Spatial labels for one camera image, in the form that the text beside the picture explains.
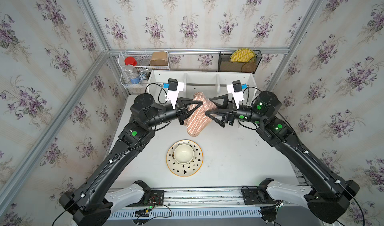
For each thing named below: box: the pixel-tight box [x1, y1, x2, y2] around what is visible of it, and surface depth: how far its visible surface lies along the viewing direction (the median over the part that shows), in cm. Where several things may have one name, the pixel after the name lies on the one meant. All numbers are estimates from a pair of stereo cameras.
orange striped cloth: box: [184, 92, 218, 137], surface depth 54 cm
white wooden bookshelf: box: [148, 70, 257, 101], surface depth 85 cm
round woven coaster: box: [241, 57, 256, 73], surface depth 98 cm
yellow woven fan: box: [230, 48, 256, 63], surface depth 95 cm
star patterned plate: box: [166, 139, 204, 177], surface depth 85 cm
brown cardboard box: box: [149, 51, 169, 66], surface depth 92 cm
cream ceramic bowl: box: [173, 144, 194, 164], surface depth 86 cm
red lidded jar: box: [124, 56, 138, 66], surface depth 93 cm
